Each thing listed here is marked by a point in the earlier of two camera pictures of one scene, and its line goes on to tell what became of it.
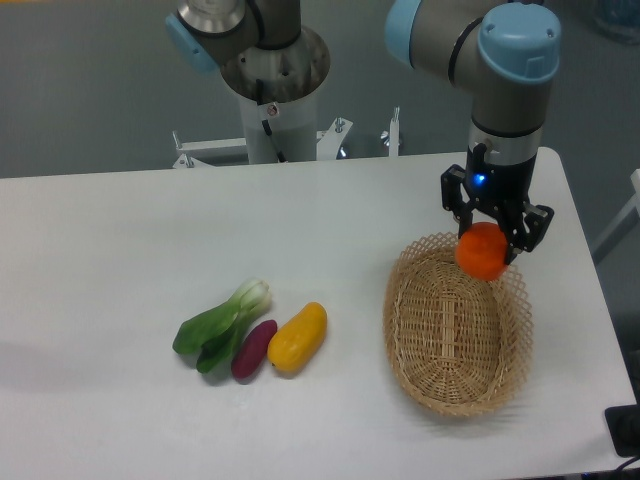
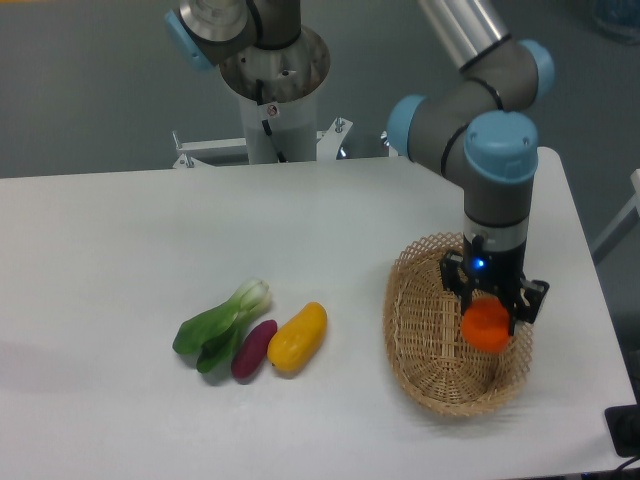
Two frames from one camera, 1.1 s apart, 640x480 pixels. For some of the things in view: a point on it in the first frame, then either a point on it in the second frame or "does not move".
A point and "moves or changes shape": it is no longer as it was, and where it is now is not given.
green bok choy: [217, 334] does not move
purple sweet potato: [252, 350] does not move
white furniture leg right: [625, 222] does not move
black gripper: [501, 186] to [493, 272]
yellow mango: [298, 339] does not move
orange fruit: [481, 252] moves or changes shape
